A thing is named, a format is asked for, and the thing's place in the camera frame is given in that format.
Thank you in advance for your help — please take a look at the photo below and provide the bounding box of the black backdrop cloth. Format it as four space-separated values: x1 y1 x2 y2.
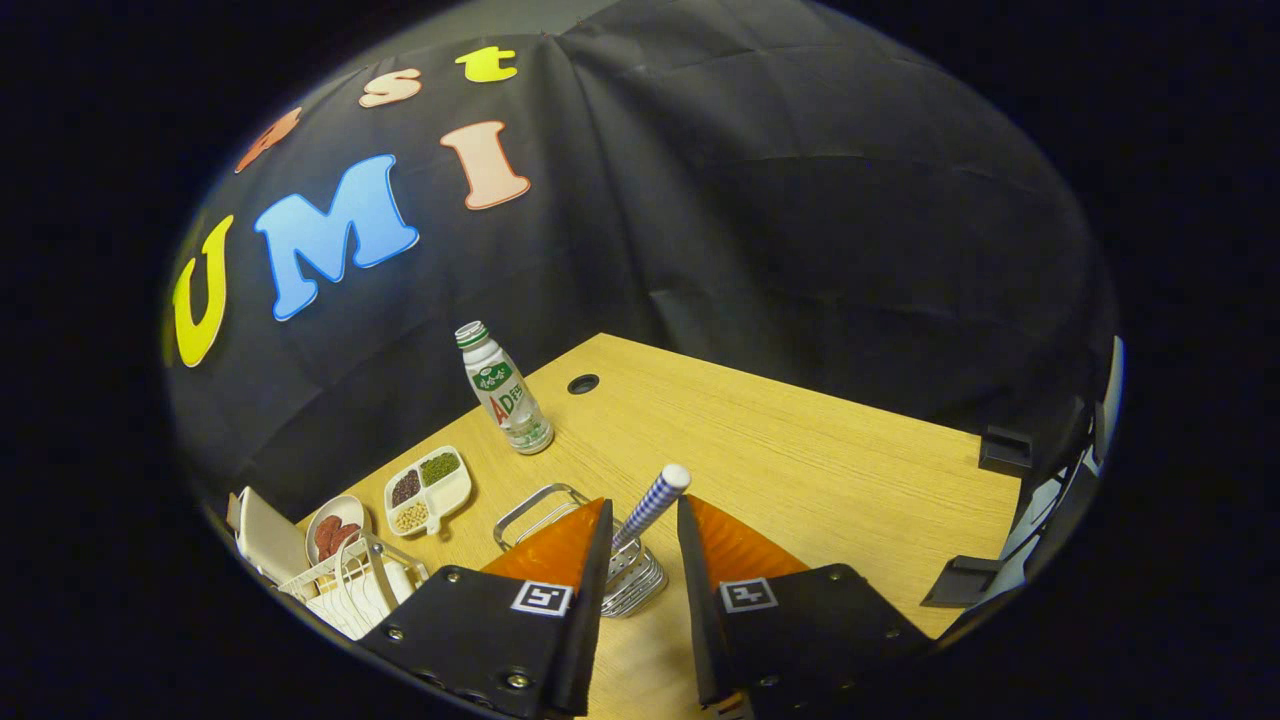
165 0 1121 521

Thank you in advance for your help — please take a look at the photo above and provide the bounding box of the checkered handle spoon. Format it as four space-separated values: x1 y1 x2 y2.
612 463 692 553

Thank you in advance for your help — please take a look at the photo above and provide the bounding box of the white drip tray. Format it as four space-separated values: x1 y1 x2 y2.
300 560 416 641

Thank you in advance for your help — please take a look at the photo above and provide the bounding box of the metal wire basket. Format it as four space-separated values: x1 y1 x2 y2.
493 483 669 619

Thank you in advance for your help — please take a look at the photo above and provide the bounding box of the white wire dish rack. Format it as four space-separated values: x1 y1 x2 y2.
275 533 431 641

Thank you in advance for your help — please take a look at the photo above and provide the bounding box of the grey metal stand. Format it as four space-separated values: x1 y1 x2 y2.
940 335 1126 641

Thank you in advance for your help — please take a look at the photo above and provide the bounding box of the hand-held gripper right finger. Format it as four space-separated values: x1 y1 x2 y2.
677 494 931 716

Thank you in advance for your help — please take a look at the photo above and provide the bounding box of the white toaster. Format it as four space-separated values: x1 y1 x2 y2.
235 487 311 586

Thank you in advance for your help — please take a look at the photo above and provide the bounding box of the white divided dish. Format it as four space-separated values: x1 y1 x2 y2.
384 445 473 538

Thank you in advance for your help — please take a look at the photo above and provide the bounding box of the grey plate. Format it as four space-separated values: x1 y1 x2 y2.
305 494 373 566

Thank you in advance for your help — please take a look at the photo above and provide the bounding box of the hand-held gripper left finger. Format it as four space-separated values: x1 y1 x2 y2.
360 497 614 719

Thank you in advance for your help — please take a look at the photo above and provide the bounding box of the white green drink bottle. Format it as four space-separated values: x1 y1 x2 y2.
455 320 555 456

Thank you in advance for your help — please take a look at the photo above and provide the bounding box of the black table clamp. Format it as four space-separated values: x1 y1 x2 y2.
920 556 1001 609
978 425 1034 476

